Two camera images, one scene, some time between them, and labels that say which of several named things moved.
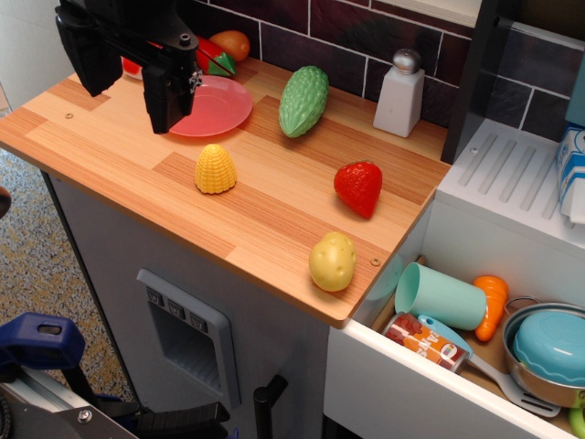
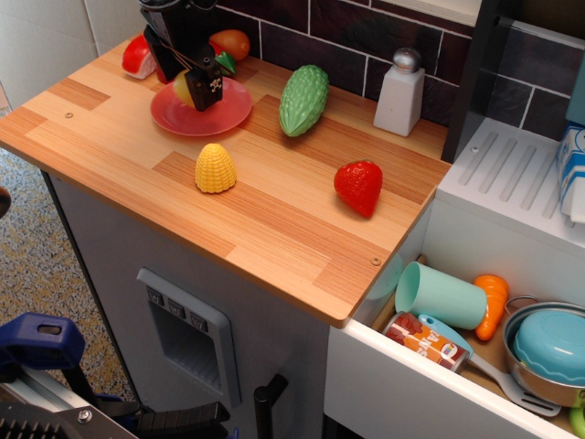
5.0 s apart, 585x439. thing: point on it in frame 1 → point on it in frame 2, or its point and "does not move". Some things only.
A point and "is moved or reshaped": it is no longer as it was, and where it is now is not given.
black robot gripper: (97, 35) → (179, 32)
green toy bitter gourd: (303, 101) does not move
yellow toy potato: (332, 262) is moved or reshaped
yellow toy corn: (215, 173) does not move
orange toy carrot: (495, 291) does not move
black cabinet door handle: (264, 399) does not move
